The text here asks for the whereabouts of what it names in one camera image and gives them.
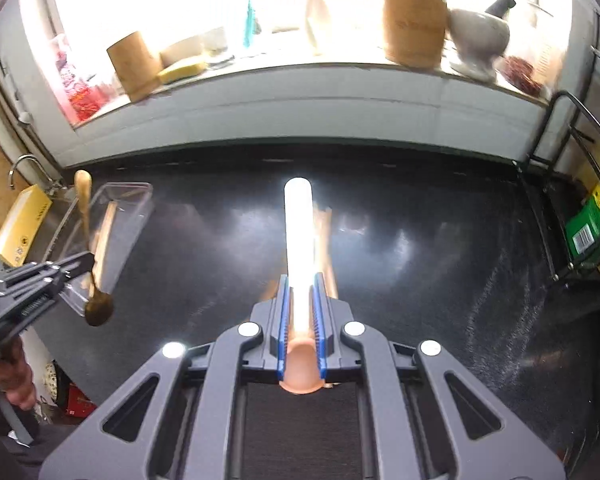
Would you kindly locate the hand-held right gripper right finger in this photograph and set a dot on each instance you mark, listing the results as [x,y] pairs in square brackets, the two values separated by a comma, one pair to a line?
[320,325]

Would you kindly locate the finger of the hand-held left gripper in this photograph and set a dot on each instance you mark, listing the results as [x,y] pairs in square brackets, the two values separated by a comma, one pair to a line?
[62,282]
[67,261]

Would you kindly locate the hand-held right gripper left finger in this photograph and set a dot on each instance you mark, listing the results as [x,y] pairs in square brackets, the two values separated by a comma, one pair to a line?
[282,325]

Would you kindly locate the wooden spoon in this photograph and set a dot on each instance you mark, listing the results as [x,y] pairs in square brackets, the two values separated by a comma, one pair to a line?
[86,230]

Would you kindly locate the clear plastic container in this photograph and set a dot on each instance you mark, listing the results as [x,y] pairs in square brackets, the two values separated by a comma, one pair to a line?
[125,220]

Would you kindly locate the person's left hand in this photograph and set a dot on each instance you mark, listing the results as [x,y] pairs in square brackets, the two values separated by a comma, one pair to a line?
[10,377]

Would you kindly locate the yellow box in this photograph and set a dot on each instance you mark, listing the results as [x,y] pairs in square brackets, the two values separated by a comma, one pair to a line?
[22,225]

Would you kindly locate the metal faucet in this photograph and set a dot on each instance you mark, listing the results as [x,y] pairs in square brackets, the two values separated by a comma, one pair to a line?
[27,160]

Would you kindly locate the red box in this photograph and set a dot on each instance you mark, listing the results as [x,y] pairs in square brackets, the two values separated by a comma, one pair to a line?
[77,400]

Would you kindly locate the pink dish soap bottle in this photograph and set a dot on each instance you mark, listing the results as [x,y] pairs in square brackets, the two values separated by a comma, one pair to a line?
[77,85]

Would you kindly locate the empty bamboo holder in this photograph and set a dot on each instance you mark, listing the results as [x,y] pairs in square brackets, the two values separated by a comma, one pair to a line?
[135,67]

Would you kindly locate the yellow sponge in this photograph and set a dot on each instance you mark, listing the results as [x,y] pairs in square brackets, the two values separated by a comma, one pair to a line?
[182,71]

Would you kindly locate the drinking glass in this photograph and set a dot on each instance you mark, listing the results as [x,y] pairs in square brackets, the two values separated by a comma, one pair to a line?
[222,45]

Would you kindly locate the black metal rack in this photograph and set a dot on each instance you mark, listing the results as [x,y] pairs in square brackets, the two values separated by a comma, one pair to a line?
[555,160]

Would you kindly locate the teal toothbrush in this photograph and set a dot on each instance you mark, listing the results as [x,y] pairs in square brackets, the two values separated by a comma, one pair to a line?
[252,22]

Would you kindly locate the cream bottle with blue cap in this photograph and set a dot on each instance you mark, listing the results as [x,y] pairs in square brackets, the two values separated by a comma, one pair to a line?
[317,15]

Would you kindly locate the container of red chili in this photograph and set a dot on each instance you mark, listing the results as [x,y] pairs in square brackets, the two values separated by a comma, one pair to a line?
[520,77]

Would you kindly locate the bamboo utensil holder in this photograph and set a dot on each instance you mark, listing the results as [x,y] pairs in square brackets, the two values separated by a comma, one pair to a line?
[415,20]

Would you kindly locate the stone mortar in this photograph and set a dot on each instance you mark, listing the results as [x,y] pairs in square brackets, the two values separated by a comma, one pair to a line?
[475,42]

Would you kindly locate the dark pestle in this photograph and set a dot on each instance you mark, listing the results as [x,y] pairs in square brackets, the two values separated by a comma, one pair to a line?
[501,5]

